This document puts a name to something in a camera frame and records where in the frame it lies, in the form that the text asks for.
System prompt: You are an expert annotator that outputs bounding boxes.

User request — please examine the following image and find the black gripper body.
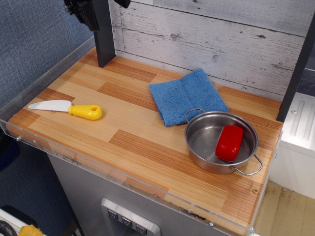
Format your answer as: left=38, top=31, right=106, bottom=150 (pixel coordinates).
left=63, top=0, right=99, bottom=31

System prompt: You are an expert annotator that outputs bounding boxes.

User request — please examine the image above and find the toy knife yellow handle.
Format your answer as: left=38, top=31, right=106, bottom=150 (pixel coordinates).
left=27, top=100, right=103, bottom=121

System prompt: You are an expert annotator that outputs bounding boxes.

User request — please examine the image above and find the blue cloth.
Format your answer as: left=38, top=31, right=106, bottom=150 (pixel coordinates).
left=149, top=69, right=228, bottom=127

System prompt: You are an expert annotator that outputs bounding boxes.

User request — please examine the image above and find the clear acrylic guard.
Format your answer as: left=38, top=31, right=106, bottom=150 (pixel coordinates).
left=0, top=34, right=268, bottom=236

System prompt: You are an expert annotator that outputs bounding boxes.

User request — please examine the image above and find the steel pot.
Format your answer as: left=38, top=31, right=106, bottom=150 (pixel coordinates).
left=185, top=110, right=263, bottom=176

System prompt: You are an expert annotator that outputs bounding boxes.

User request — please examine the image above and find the red toy cheese wheel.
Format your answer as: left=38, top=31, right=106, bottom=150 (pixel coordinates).
left=215, top=125, right=244, bottom=162

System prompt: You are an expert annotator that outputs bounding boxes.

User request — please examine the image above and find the silver dispenser panel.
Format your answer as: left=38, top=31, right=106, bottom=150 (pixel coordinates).
left=100, top=198, right=161, bottom=236

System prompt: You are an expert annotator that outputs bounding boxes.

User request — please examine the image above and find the yellow object bottom left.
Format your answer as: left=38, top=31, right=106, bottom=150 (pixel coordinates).
left=18, top=225, right=44, bottom=236

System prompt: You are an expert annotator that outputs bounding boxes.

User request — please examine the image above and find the white ribbed box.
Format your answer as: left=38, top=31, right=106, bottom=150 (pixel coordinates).
left=269, top=92, right=315, bottom=198

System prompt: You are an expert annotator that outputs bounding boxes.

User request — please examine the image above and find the dark grey left post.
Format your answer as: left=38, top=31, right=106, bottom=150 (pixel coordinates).
left=93, top=0, right=115, bottom=67

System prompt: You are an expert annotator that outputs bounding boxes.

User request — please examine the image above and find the dark grey post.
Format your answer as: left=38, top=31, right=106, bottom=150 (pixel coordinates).
left=276, top=15, right=315, bottom=122
left=93, top=0, right=115, bottom=67

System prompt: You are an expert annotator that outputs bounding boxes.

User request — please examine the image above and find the dark grey right post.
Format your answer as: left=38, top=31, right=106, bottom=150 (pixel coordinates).
left=276, top=15, right=315, bottom=122

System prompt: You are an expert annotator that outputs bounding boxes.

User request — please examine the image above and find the black cable bottom left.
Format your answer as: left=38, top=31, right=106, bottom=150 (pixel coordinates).
left=0, top=220, right=14, bottom=236

